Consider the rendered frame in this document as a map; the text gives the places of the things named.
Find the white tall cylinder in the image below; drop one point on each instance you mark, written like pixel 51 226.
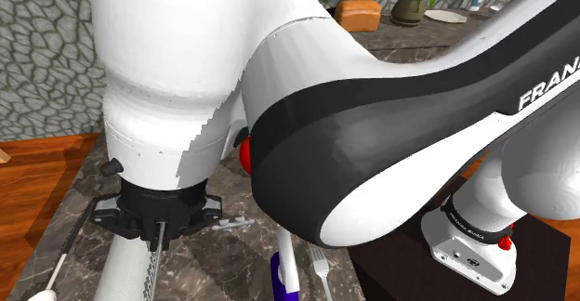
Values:
pixel 120 273

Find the silver fork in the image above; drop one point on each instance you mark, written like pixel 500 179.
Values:
pixel 321 266

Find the brown bread loaf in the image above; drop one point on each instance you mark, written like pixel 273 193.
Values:
pixel 359 15

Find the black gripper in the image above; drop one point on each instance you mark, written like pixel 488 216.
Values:
pixel 163 205

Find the green plant in brown pot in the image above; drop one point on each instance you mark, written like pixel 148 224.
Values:
pixel 410 8

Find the small grey metal tool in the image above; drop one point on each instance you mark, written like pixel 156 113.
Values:
pixel 233 223

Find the blue and white kitchen tool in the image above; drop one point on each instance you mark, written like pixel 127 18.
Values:
pixel 285 277

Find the thin grey metal rod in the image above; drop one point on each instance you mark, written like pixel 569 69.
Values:
pixel 157 264

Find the white plate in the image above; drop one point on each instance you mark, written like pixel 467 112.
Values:
pixel 445 16

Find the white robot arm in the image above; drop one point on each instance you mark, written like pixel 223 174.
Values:
pixel 181 64

